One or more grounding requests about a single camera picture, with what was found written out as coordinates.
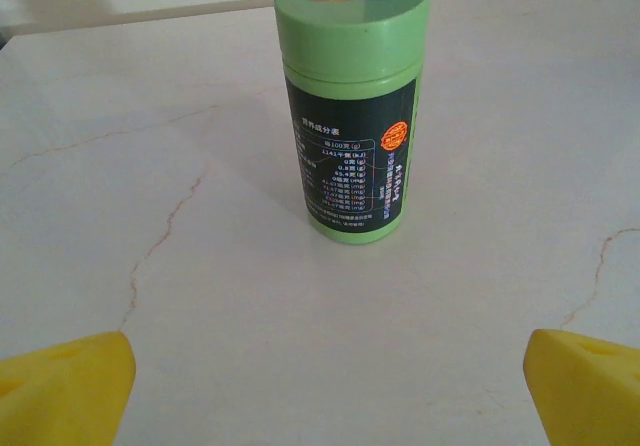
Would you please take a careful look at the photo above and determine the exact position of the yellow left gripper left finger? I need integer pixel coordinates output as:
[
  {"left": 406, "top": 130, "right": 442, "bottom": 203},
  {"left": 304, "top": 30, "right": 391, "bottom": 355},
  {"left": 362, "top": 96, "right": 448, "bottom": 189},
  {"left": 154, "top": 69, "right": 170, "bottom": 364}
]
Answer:
[{"left": 0, "top": 331, "right": 137, "bottom": 446}]

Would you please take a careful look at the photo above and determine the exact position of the green bottle with dark label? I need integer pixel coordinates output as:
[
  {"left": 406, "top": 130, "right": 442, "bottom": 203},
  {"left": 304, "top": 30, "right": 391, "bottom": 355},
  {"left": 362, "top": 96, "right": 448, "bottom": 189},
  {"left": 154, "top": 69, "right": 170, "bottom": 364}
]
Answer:
[{"left": 273, "top": 0, "right": 433, "bottom": 246}]

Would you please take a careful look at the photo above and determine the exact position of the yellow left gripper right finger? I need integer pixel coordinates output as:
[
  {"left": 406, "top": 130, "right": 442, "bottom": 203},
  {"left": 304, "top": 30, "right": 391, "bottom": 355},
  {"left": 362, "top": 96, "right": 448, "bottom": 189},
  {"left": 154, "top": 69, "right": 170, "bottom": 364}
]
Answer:
[{"left": 523, "top": 329, "right": 640, "bottom": 446}]

